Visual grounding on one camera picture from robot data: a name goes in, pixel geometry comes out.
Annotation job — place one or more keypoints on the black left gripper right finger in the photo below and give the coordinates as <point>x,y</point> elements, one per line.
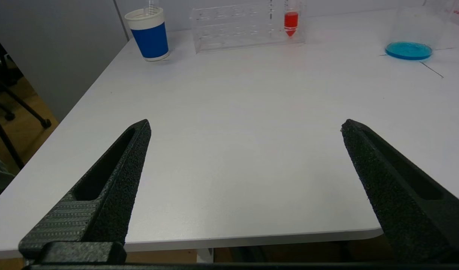
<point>402,210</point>

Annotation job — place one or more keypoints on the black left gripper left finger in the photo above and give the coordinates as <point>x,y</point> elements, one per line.
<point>101,210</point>

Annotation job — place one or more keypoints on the blue pigment test tube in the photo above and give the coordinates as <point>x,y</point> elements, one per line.
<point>151,5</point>

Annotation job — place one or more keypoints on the clear glass beaker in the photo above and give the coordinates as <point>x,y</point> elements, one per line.
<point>408,50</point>

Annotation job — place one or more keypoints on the red pigment test tube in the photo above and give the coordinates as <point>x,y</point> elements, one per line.
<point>291,20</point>

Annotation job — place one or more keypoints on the blue white paper cup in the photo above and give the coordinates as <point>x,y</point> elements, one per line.
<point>151,39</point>

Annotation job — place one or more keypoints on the black chair frame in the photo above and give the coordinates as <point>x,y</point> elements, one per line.
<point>23,105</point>

